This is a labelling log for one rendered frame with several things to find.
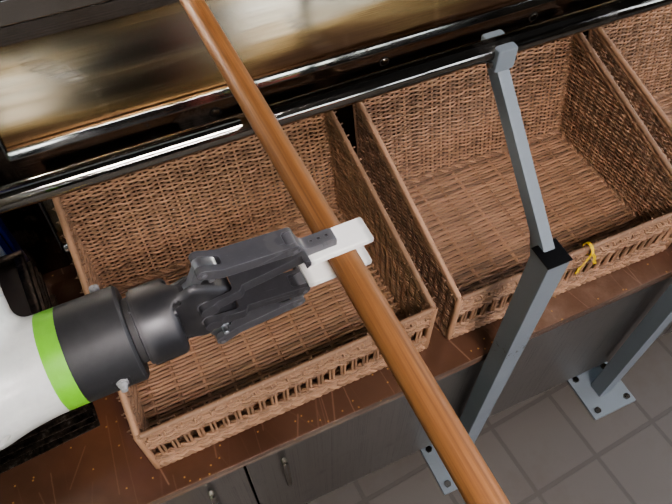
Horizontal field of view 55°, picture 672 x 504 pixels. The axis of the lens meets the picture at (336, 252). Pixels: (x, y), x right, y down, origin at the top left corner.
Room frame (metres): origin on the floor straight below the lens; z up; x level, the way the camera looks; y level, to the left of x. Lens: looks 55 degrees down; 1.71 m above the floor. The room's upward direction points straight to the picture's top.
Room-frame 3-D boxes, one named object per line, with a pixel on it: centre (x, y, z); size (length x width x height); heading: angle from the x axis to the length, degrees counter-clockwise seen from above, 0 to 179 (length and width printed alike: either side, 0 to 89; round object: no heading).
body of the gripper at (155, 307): (0.30, 0.14, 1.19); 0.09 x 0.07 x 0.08; 115
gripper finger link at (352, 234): (0.37, 0.00, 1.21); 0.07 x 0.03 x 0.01; 115
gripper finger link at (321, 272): (0.37, 0.00, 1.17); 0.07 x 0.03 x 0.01; 115
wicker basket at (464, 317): (0.91, -0.37, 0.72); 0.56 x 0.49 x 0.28; 114
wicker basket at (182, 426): (0.67, 0.17, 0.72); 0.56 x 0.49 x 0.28; 116
